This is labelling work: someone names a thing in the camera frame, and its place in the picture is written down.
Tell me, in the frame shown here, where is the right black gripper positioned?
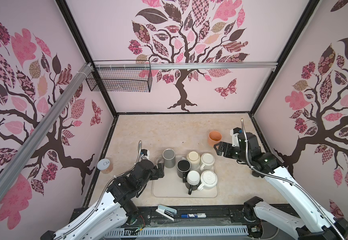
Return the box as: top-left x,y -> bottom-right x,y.
212,141 -> 249,164

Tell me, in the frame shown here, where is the grey mug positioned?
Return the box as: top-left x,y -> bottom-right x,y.
157,149 -> 176,169

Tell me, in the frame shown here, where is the peach orange mug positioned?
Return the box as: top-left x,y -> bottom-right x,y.
208,131 -> 222,147

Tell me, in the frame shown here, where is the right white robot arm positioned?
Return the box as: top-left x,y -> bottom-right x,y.
213,128 -> 348,240

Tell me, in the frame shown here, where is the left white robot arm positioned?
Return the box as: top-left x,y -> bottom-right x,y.
41,159 -> 165,240

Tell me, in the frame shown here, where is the cream mug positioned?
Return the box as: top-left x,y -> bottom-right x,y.
187,151 -> 201,170

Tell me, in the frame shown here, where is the black and white mug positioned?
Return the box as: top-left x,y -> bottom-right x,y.
185,171 -> 201,195

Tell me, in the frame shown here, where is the white ribbed mug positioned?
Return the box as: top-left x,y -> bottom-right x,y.
197,170 -> 218,191

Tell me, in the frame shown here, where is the clear plastic tray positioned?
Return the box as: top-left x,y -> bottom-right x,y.
152,154 -> 219,198

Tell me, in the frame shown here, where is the white stapler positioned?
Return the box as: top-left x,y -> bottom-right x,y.
156,205 -> 177,221

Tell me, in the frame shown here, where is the orange can white lid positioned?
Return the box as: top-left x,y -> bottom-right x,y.
97,159 -> 113,174

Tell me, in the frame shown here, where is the blue white marker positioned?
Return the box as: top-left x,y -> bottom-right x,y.
181,213 -> 207,219

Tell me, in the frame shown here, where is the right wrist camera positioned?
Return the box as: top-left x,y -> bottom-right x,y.
230,128 -> 242,147

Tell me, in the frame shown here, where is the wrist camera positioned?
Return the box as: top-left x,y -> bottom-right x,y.
140,149 -> 150,160
230,128 -> 242,147

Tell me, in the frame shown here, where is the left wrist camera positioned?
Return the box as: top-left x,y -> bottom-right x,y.
140,149 -> 150,160

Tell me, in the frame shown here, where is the left metal conduit cable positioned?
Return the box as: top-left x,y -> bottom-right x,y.
53,140 -> 143,240

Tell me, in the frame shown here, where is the metal conduit cable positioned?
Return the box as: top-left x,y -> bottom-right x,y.
53,140 -> 143,240
240,118 -> 343,240

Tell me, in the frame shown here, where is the right metal conduit cable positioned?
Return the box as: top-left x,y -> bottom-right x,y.
240,118 -> 343,240

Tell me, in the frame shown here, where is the white slotted cable duct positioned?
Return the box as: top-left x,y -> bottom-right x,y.
104,226 -> 249,239

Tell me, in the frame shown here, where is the back aluminium rail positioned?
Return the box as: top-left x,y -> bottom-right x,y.
94,62 -> 278,70

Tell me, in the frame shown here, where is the aluminium rail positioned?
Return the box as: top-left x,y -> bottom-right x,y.
0,63 -> 93,201
94,62 -> 278,70

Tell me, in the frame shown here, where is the black wire basket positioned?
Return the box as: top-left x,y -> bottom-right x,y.
86,60 -> 153,93

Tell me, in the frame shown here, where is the left aluminium rail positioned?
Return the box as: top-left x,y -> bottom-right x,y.
0,63 -> 93,201

